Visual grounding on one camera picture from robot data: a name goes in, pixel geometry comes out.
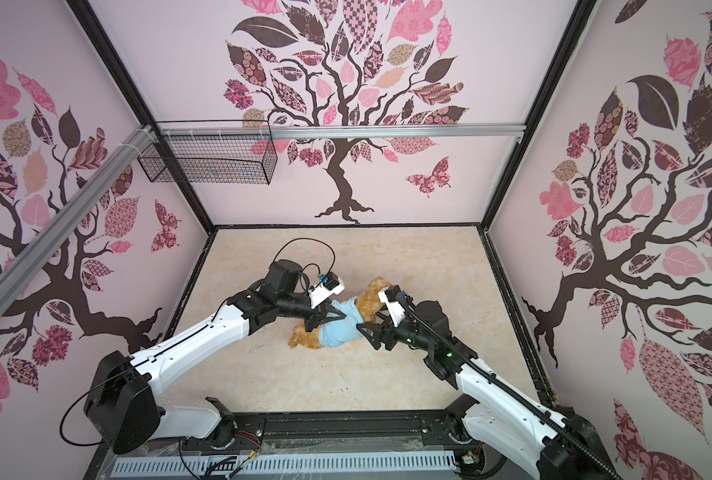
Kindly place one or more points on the aluminium rail back wall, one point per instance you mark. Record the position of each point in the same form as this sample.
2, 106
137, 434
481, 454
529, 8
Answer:
346, 132

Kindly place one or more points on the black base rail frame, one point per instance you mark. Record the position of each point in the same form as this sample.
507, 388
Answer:
340, 432

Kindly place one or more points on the white slotted cable duct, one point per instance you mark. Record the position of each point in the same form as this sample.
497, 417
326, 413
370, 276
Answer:
282, 465

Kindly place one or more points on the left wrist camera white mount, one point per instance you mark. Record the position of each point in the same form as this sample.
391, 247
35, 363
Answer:
329, 285

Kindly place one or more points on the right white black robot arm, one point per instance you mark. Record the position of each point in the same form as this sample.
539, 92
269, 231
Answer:
544, 443

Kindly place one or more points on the light blue bear hoodie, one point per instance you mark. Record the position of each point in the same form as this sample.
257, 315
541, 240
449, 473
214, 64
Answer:
337, 333

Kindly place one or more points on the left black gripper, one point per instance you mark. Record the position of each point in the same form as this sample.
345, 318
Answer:
319, 315

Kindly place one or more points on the brown plush teddy bear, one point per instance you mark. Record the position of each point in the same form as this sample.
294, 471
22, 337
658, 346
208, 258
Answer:
368, 304

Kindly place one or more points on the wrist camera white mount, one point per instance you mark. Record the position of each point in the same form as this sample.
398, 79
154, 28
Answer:
329, 285
391, 299

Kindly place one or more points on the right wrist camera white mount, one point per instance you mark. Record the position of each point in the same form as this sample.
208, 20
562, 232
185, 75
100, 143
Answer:
391, 299

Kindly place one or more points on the aluminium rail wall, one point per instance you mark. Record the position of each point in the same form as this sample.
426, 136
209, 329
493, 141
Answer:
36, 254
346, 132

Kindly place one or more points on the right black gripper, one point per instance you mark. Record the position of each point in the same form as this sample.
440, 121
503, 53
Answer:
374, 328

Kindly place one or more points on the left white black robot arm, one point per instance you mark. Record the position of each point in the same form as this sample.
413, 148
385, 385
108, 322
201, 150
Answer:
124, 403

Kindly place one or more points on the aluminium rail left wall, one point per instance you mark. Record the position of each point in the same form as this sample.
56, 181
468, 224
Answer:
36, 254

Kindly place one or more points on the black wire basket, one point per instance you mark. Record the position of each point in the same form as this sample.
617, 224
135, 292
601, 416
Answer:
235, 152

